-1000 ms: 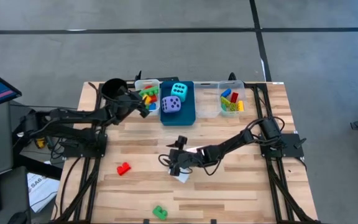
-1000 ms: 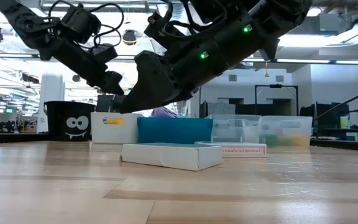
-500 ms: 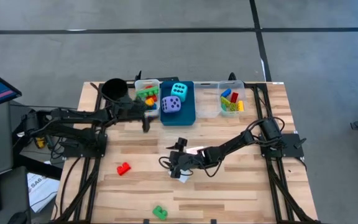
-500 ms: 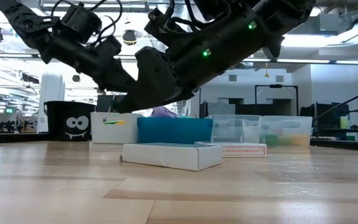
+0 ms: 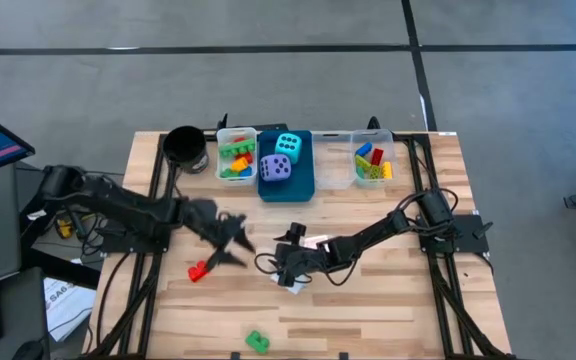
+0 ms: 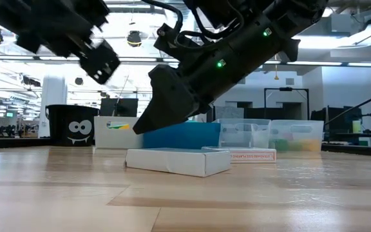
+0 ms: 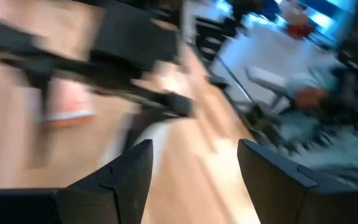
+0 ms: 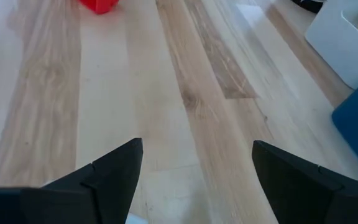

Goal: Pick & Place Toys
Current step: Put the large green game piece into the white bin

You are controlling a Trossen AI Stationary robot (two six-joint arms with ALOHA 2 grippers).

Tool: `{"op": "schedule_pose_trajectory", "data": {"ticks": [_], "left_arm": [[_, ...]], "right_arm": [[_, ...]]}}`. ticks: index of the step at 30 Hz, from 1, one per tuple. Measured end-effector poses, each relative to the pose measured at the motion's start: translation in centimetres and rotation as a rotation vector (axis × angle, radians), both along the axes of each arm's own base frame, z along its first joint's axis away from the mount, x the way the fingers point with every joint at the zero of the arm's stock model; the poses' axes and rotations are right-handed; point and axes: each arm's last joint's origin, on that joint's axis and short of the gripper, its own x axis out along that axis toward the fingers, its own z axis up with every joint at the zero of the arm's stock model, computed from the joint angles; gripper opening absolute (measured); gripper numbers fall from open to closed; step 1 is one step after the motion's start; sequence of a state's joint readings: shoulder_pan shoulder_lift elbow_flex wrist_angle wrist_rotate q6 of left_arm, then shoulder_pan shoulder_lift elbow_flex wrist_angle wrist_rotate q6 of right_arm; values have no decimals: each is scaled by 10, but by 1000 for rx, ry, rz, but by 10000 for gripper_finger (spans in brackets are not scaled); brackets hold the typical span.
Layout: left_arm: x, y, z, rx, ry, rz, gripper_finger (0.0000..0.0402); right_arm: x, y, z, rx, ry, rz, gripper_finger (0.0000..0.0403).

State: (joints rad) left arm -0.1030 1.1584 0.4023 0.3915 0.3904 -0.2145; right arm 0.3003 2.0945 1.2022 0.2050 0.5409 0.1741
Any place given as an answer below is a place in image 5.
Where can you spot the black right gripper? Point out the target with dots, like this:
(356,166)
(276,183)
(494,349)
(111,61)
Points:
(300,259)

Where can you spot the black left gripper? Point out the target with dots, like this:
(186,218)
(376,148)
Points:
(203,217)

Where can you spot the red notched toy brick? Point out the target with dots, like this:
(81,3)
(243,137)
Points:
(197,274)

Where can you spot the small green toy brick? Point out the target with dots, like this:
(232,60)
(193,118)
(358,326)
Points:
(228,174)

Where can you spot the small blue toy brick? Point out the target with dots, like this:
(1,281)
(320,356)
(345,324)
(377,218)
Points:
(246,172)

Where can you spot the purple foam die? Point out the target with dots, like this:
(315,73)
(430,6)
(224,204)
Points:
(275,170)

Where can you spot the green notched toy brick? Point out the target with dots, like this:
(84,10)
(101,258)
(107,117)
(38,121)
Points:
(257,342)

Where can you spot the teal foam die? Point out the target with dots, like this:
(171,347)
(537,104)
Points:
(288,150)

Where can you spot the green studded brick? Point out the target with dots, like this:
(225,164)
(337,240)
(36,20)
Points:
(360,174)

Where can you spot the lime green toy brick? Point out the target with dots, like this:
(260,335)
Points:
(362,163)

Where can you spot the olive studded toy brick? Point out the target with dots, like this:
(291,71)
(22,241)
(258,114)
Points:
(374,172)

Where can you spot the large yellow toy brick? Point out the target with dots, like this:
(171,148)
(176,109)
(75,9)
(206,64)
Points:
(387,171)

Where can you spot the small red toy brick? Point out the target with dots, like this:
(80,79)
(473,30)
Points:
(377,157)

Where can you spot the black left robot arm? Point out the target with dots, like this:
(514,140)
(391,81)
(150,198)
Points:
(118,202)

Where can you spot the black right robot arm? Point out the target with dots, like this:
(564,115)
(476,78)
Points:
(368,232)

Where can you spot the white cardboard box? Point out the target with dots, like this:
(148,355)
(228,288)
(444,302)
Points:
(298,289)

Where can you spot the white plastic bin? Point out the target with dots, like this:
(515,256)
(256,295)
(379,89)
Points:
(224,182)

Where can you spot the blue plastic bin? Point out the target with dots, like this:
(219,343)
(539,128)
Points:
(298,185)

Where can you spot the clear plastic bin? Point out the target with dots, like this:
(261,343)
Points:
(333,165)
(388,140)

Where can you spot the black bucket with eyes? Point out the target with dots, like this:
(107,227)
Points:
(185,145)

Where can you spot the yellow hand tool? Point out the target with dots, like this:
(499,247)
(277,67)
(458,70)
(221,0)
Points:
(64,227)

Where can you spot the black clamp lever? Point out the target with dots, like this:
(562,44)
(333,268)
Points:
(483,230)

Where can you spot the black computer mouse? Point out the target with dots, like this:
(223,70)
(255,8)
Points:
(28,351)

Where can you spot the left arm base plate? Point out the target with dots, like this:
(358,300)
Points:
(118,245)

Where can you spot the small black bracket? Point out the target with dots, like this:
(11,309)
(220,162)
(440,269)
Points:
(235,356)
(343,356)

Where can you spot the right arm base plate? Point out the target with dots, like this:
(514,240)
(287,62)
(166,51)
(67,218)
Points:
(463,245)

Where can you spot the black aluminium table frame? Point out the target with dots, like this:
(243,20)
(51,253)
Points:
(420,138)

